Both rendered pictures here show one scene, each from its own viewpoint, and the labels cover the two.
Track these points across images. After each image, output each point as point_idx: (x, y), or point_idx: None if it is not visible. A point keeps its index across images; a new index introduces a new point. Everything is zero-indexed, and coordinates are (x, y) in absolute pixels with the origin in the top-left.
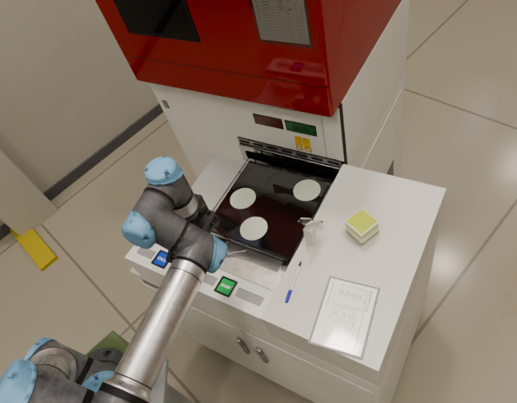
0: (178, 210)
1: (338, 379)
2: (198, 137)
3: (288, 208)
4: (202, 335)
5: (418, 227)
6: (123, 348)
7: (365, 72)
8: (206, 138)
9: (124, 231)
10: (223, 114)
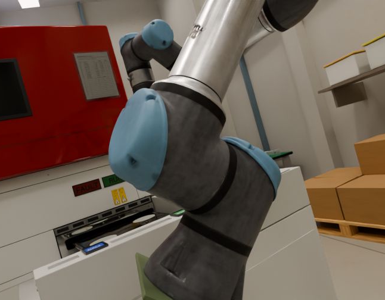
0: (151, 69)
1: (298, 247)
2: None
3: (146, 222)
4: None
5: None
6: None
7: None
8: (7, 262)
9: (155, 21)
10: (38, 206)
